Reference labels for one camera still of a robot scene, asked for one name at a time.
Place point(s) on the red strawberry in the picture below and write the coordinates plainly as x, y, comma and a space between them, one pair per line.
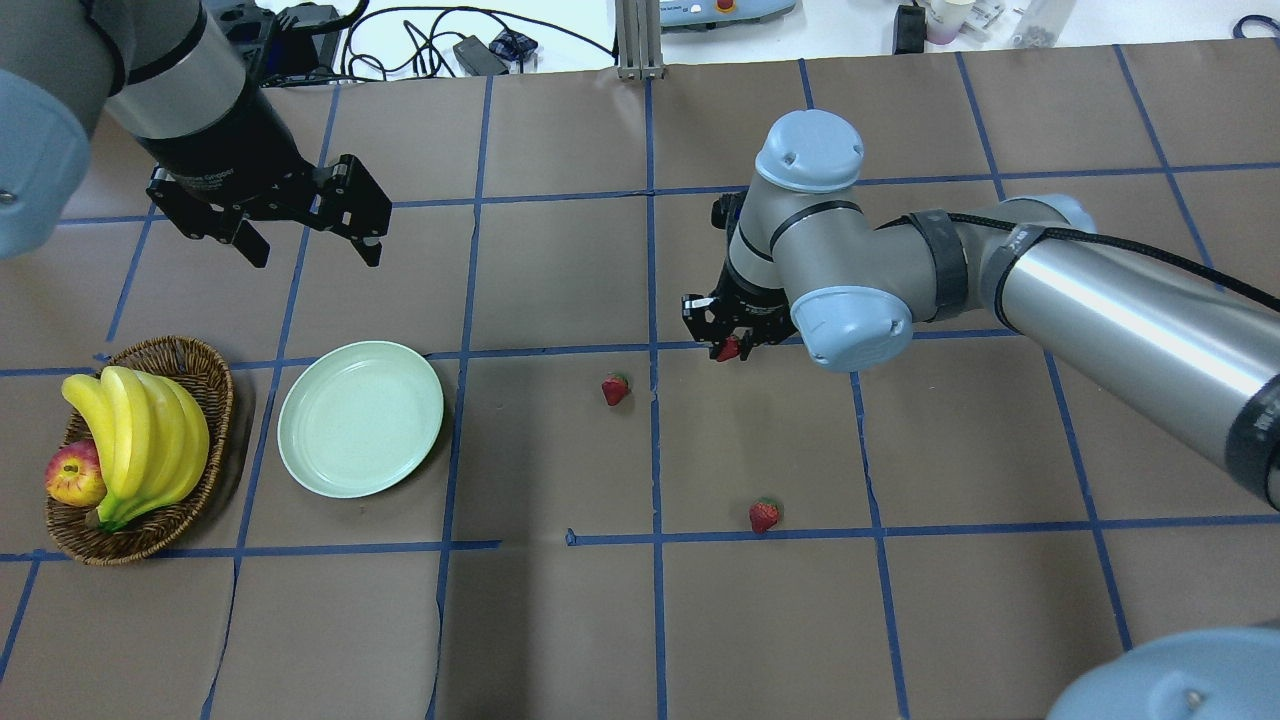
616, 387
764, 514

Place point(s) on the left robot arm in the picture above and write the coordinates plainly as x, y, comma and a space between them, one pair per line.
165, 72

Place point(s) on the black power adapter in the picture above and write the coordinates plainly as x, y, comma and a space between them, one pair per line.
476, 59

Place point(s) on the aluminium frame post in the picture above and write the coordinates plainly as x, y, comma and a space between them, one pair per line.
637, 38

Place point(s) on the light green plate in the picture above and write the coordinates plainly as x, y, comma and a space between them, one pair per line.
360, 419

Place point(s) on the yellow banana bunch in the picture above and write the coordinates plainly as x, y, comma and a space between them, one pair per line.
152, 437

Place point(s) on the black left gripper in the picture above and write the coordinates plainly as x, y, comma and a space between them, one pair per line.
232, 142

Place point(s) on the red yellow apple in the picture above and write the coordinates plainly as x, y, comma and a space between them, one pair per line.
73, 475

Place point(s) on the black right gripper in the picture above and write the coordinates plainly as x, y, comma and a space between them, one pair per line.
752, 295

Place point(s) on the woven wicker basket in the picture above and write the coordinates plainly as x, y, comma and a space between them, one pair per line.
196, 366

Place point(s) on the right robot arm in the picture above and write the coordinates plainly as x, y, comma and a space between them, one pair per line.
1194, 350

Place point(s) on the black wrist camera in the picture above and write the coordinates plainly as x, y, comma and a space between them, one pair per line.
726, 210

